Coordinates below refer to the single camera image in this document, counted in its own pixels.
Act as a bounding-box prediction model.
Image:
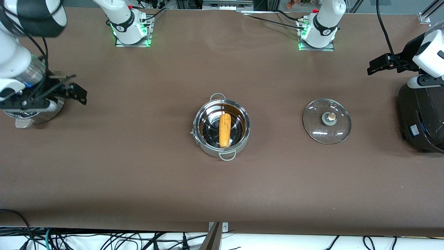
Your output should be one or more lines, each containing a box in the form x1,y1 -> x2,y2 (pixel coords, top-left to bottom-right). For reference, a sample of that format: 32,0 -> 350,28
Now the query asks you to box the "glass lid with knob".
302,98 -> 352,145

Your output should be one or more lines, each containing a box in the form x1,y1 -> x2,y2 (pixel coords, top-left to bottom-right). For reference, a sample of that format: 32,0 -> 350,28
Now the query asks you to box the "yellow corn cob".
219,113 -> 232,148

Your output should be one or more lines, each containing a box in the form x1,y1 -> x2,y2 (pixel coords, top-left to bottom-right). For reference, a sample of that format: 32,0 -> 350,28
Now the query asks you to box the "steel steamer pot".
3,97 -> 66,128

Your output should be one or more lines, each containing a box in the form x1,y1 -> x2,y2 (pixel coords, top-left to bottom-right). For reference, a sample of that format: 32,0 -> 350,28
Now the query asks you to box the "black rice cooker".
398,83 -> 444,154

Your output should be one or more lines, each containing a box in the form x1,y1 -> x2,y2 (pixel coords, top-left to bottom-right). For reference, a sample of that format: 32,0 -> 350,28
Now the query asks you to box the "grey metal box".
202,0 -> 254,11

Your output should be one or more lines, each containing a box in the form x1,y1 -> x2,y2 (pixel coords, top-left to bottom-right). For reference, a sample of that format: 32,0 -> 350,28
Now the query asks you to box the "brown table cover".
0,5 -> 444,237

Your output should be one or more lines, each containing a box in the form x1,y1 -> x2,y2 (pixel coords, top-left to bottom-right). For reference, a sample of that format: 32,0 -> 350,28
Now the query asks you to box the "dark stand leg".
199,222 -> 222,250

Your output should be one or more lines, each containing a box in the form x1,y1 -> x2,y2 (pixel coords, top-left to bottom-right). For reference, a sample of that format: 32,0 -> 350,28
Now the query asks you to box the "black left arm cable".
376,0 -> 398,59

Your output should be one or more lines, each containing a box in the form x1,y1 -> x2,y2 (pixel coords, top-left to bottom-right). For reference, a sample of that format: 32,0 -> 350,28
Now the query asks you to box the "aluminium frame profile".
418,0 -> 444,24

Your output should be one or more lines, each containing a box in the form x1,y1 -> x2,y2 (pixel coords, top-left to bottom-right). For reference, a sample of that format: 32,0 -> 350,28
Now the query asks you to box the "metal base plate green light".
298,17 -> 335,52
114,14 -> 153,47

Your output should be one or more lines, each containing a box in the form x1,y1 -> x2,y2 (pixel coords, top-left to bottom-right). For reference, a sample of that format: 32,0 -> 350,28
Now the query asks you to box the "long black table cable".
239,10 -> 306,31

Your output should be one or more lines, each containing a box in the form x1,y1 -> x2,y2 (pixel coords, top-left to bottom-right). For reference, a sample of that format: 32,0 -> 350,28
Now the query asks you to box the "black curved floor cable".
0,208 -> 35,250

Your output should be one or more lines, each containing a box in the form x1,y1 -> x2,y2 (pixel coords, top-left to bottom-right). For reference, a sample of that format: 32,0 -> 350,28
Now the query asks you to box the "steel pot with loop handles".
192,93 -> 251,161

